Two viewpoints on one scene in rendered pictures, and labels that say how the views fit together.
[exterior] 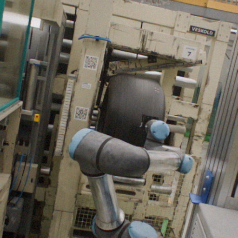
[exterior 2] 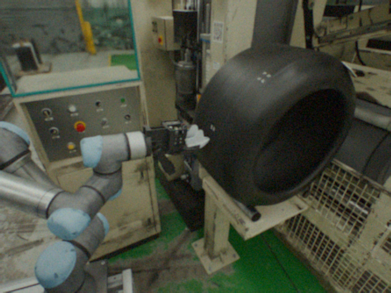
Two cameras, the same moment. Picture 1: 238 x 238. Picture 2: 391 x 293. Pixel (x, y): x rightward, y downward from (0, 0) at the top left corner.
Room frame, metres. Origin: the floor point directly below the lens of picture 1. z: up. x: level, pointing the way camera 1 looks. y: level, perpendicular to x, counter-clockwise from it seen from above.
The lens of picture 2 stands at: (1.47, -0.71, 1.62)
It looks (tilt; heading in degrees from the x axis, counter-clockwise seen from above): 33 degrees down; 70
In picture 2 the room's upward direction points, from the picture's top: straight up
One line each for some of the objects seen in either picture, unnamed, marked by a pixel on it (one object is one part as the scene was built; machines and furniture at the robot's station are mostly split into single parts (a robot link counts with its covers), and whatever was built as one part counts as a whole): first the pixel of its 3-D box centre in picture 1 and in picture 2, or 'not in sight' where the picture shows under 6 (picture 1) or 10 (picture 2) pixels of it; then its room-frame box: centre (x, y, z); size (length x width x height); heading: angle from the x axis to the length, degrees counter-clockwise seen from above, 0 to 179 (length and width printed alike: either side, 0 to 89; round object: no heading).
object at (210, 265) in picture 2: not in sight; (214, 249); (1.96, 0.22, 0.02); 0.27 x 0.27 x 0.04; 8
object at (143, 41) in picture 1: (151, 44); not in sight; (2.33, -0.12, 1.71); 0.61 x 0.25 x 0.15; 98
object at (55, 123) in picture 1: (51, 163); not in sight; (2.78, 0.48, 0.61); 0.33 x 0.06 x 0.86; 8
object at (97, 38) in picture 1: (95, 37); not in sight; (1.96, 0.22, 1.65); 0.19 x 0.19 x 0.06; 8
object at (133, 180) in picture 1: (115, 177); (231, 190); (1.88, -0.05, 0.90); 0.35 x 0.05 x 0.05; 98
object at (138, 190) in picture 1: (112, 188); (229, 200); (1.88, -0.05, 0.83); 0.36 x 0.09 x 0.06; 98
